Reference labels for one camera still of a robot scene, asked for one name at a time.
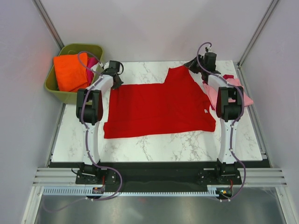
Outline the red t-shirt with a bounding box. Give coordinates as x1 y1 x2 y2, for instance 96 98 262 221
103 66 216 139

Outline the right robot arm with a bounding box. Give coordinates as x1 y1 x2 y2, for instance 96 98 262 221
184 51 245 184

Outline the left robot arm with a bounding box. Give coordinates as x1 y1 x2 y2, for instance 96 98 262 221
76 61 124 184

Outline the white garment in bin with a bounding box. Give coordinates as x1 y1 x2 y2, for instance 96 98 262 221
91 64 98 71

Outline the magenta t-shirt in bin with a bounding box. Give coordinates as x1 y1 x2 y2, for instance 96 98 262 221
86 57 98 85

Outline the folded pink t-shirt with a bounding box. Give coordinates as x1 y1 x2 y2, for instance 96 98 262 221
203 78 254 110

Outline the orange t-shirt in bin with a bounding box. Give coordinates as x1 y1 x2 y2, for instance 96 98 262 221
53 53 90 92

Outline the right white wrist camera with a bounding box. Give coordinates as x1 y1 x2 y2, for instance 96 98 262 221
205 46 212 53

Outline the right aluminium frame post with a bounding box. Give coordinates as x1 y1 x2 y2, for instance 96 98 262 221
236 0 280 68

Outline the aluminium frame post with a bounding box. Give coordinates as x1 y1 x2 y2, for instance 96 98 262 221
236 0 280 68
32 0 64 49

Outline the left aluminium frame post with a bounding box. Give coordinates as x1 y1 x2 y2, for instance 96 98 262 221
32 0 64 49

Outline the aluminium rail right of table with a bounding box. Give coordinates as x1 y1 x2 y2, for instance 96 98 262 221
234 62 273 168

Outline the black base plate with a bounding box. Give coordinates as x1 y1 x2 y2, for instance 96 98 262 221
75 161 242 193

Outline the aluminium rail front crossbar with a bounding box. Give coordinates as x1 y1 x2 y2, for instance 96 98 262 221
33 168 287 187

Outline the grey slotted cable duct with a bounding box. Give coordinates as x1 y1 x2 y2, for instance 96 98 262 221
43 186 231 196

